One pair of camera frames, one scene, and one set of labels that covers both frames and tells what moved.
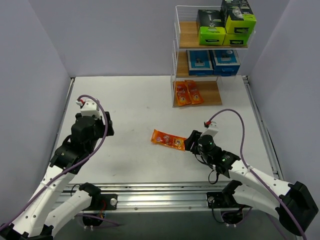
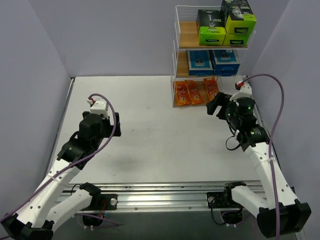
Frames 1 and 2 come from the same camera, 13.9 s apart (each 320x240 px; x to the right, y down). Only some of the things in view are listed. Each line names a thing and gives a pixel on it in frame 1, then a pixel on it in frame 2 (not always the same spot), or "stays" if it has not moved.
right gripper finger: [190, 142] to [217, 101]
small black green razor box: [238, 17] stays
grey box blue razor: [225, 62] stays
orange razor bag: [168, 140] to [211, 87]
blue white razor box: [199, 62] stays
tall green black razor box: [236, 39] stays
